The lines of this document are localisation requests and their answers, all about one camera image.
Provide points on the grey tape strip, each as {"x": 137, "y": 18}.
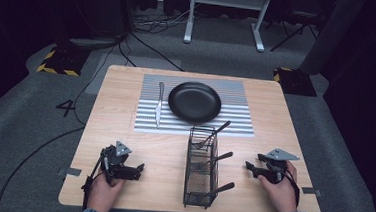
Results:
{"x": 312, "y": 191}
{"x": 71, "y": 171}

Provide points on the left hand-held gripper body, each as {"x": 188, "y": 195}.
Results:
{"x": 112, "y": 159}

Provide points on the person's right hand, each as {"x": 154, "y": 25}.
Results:
{"x": 281, "y": 196}

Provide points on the yellow-black striped stand base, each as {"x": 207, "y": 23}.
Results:
{"x": 64, "y": 60}
{"x": 294, "y": 81}

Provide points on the silver table knife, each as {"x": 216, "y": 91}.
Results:
{"x": 158, "y": 112}

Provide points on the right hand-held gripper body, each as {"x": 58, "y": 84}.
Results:
{"x": 277, "y": 167}

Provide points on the black round plate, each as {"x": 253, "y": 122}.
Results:
{"x": 194, "y": 102}

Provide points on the dark grey column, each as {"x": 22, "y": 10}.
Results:
{"x": 334, "y": 32}

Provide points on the person's left hand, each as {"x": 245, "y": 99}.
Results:
{"x": 101, "y": 193}

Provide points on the black tripod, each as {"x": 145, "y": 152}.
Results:
{"x": 295, "y": 30}

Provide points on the grey striped placemat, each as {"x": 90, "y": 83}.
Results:
{"x": 235, "y": 119}

